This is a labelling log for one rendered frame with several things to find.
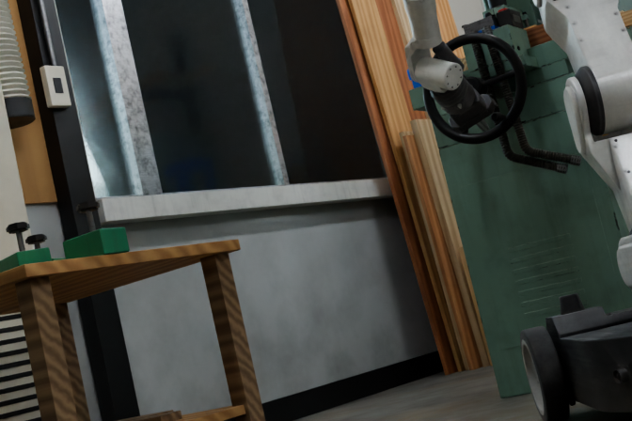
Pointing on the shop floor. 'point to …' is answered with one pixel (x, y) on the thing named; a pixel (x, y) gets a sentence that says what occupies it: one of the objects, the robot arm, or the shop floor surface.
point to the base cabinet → (532, 239)
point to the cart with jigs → (103, 247)
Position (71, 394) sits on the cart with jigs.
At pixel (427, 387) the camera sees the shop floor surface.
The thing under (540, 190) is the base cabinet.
